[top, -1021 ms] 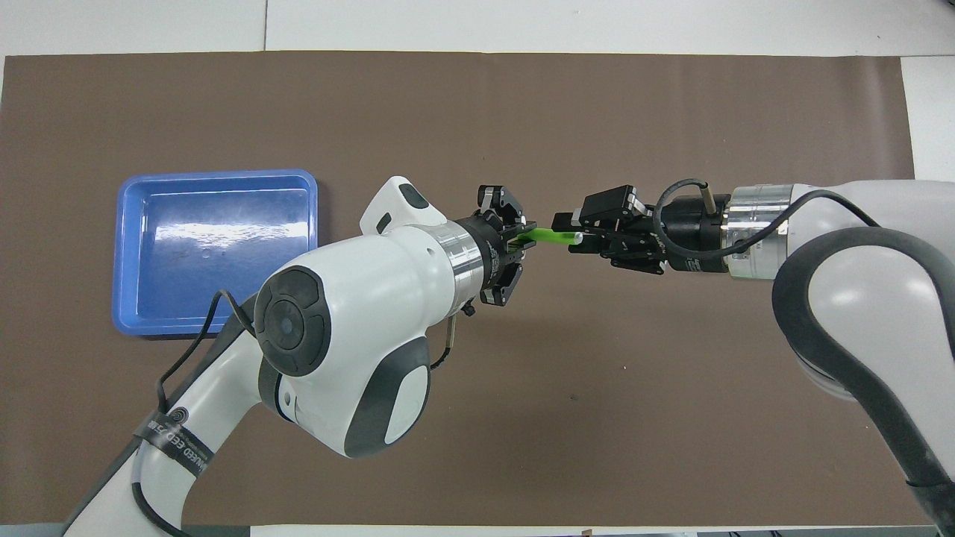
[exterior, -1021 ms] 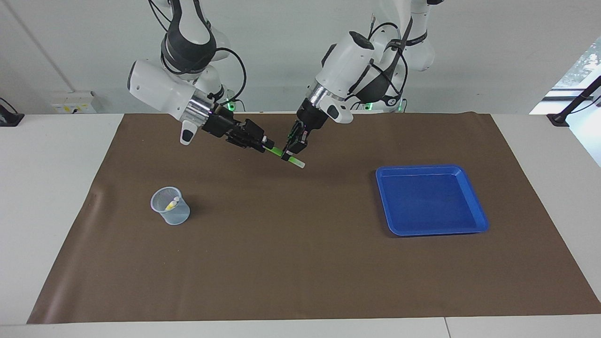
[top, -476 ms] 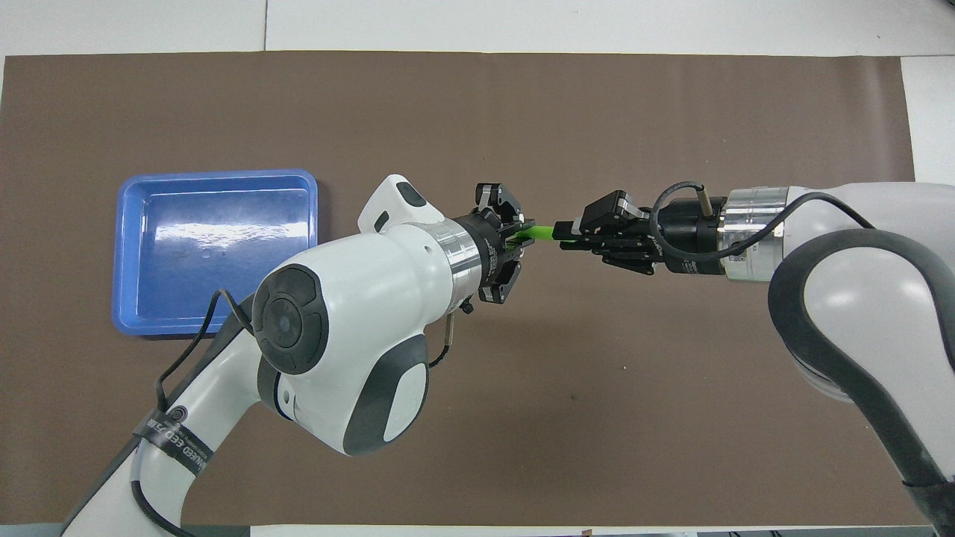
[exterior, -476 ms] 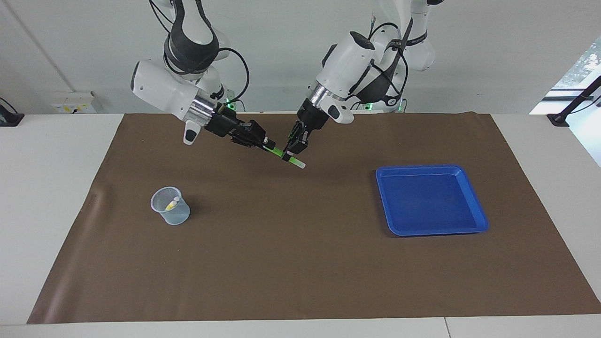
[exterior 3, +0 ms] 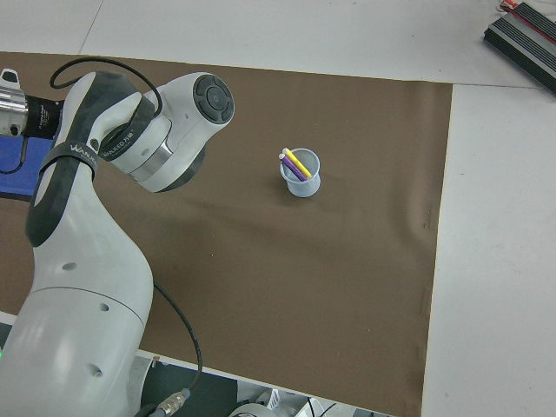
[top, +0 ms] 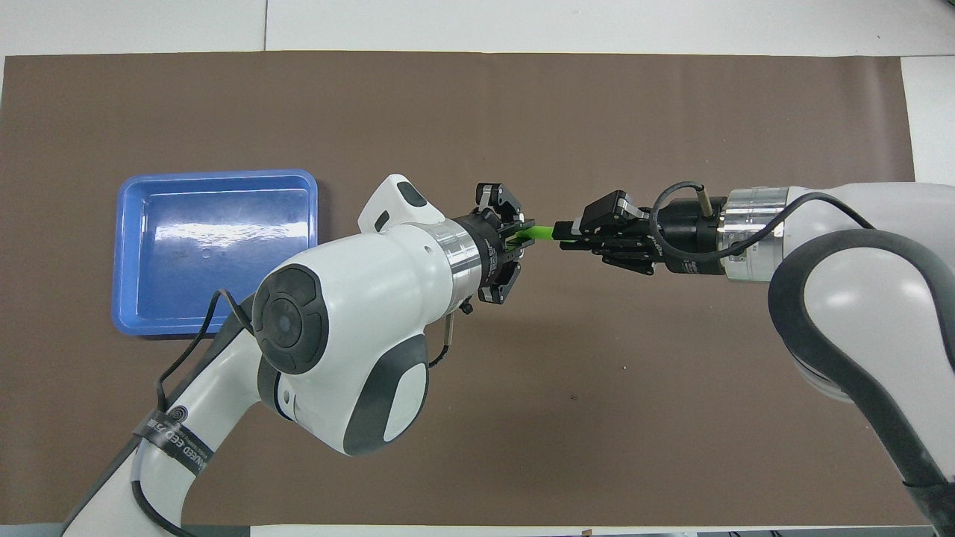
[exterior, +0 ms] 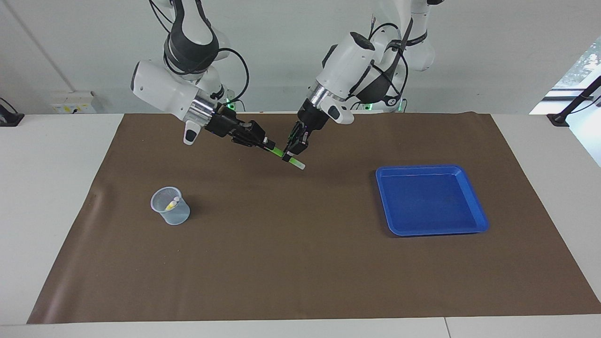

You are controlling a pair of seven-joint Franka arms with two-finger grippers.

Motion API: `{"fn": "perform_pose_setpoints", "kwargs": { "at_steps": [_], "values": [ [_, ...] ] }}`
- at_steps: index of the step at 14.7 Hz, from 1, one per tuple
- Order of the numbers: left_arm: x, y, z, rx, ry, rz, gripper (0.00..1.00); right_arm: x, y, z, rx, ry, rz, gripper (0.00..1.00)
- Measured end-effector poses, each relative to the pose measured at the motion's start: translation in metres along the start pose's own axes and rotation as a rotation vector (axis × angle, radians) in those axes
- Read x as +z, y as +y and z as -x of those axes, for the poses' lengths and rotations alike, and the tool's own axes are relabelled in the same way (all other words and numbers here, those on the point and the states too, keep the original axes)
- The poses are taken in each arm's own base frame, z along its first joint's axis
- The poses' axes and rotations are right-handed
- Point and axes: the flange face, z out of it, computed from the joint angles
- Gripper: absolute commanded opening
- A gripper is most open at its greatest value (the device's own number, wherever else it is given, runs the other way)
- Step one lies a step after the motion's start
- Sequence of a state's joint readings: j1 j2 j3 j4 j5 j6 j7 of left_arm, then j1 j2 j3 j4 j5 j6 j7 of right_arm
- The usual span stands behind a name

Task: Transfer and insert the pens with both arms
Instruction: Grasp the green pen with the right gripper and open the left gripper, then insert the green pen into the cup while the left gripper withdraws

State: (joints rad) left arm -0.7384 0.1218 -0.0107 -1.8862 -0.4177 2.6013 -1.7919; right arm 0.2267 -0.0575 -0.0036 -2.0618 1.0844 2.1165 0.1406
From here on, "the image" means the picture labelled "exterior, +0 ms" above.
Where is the green highlighter pen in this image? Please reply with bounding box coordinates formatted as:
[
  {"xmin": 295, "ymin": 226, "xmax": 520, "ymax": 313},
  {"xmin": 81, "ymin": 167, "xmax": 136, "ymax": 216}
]
[{"xmin": 270, "ymin": 146, "xmax": 306, "ymax": 170}]

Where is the translucent plastic cup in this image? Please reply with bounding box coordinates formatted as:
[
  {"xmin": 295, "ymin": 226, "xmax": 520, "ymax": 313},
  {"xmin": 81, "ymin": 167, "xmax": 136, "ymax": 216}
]
[{"xmin": 150, "ymin": 186, "xmax": 191, "ymax": 226}]

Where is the brown table mat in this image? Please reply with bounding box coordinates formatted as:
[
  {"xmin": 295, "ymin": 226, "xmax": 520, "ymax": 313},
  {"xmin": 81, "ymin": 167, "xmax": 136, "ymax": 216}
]
[{"xmin": 27, "ymin": 112, "xmax": 601, "ymax": 324}]

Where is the blue plastic tray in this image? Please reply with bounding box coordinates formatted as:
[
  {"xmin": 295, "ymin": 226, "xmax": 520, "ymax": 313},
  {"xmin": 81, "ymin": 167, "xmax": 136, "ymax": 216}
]
[{"xmin": 375, "ymin": 164, "xmax": 490, "ymax": 237}]

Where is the black table clamp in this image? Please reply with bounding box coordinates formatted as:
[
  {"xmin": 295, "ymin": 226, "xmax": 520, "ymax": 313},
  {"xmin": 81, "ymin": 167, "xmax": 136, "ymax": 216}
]
[{"xmin": 0, "ymin": 97, "xmax": 25, "ymax": 128}]

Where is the bright window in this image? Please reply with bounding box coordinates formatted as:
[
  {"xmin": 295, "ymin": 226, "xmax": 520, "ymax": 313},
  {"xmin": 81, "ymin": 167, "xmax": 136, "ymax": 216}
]
[{"xmin": 529, "ymin": 37, "xmax": 601, "ymax": 168}]

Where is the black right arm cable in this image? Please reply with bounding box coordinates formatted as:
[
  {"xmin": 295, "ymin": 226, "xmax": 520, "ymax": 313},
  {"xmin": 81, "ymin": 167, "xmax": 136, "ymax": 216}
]
[{"xmin": 149, "ymin": 0, "xmax": 250, "ymax": 114}]

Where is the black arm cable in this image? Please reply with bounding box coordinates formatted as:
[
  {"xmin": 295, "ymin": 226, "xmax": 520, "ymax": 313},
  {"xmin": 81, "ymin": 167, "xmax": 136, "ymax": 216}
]
[
  {"xmin": 370, "ymin": 13, "xmax": 410, "ymax": 108},
  {"xmin": 149, "ymin": 0, "xmax": 250, "ymax": 114}
]

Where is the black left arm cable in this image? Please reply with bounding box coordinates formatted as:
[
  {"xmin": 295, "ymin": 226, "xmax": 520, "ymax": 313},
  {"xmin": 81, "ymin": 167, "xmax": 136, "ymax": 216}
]
[{"xmin": 370, "ymin": 13, "xmax": 410, "ymax": 108}]

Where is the white wall power strip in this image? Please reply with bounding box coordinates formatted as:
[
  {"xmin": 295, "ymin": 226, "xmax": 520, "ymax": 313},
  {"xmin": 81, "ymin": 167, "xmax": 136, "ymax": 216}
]
[{"xmin": 51, "ymin": 91, "xmax": 98, "ymax": 115}]

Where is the black camera stand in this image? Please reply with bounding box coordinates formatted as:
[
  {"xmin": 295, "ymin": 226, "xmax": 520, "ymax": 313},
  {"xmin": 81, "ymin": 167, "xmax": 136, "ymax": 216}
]
[{"xmin": 547, "ymin": 75, "xmax": 601, "ymax": 128}]

